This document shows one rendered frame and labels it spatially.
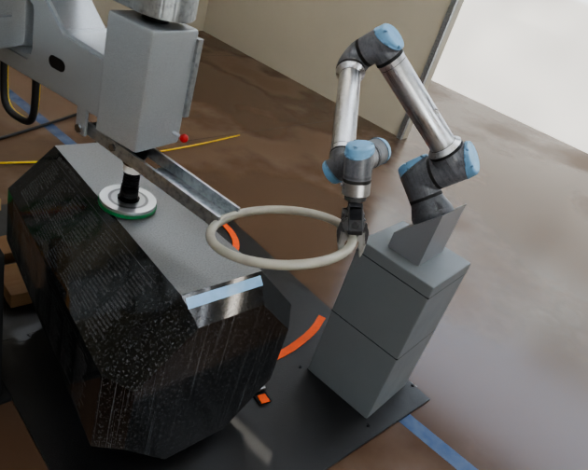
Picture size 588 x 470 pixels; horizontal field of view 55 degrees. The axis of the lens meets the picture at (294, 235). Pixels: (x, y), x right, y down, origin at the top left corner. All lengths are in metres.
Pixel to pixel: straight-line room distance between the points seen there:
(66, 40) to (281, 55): 5.97
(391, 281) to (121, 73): 1.40
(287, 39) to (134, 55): 6.06
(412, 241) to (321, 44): 5.29
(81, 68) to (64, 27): 0.15
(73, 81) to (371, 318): 1.60
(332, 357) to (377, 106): 4.65
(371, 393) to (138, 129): 1.66
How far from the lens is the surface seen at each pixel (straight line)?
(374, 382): 2.80
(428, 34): 6.78
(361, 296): 2.64
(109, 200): 2.23
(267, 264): 1.61
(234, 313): 1.99
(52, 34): 2.23
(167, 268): 1.98
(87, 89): 2.13
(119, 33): 1.96
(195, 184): 2.06
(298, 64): 7.79
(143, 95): 1.93
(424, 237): 2.48
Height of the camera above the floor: 2.04
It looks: 30 degrees down
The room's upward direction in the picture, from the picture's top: 19 degrees clockwise
